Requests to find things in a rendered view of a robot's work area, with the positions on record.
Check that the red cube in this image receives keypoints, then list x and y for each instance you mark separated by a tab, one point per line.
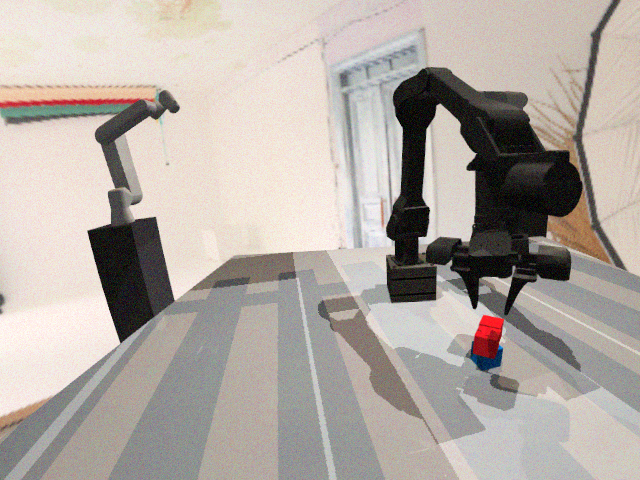
486	342
492	322

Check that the blue cube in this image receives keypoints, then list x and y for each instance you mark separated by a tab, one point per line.
485	363

